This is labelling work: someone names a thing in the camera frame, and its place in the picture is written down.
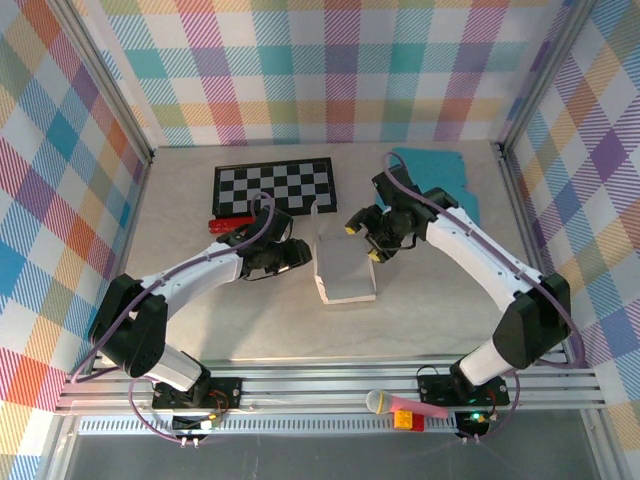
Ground white paper box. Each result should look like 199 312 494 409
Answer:
310 202 377 305

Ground black grey checkerboard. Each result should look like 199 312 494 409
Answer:
208 157 339 219

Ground pink toy microphone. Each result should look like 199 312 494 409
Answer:
364 388 450 420

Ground left small circuit board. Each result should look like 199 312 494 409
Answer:
172 410 222 435

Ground small circuit board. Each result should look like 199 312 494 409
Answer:
172 410 222 435
455 410 490 437

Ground right small circuit board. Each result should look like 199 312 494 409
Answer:
455 410 490 437

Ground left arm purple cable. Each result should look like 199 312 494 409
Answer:
64 192 279 446

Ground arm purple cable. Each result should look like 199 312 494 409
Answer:
382 152 589 446
64 192 279 446

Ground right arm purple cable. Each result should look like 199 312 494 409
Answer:
382 152 589 446

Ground aluminium side rail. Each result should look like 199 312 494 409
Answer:
492 142 575 367

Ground aluminium frame rail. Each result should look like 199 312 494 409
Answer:
52 355 609 416

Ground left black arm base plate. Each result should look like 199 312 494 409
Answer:
151 377 244 409

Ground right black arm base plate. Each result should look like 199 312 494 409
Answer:
417 369 511 407

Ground white slotted cable duct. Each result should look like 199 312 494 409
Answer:
78 417 459 436

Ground right aluminium upright post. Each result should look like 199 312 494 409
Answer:
492 0 601 159

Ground aluminium upright post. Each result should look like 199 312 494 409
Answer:
47 0 157 165
492 0 601 159

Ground left aluminium upright post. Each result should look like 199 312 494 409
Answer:
47 0 157 165

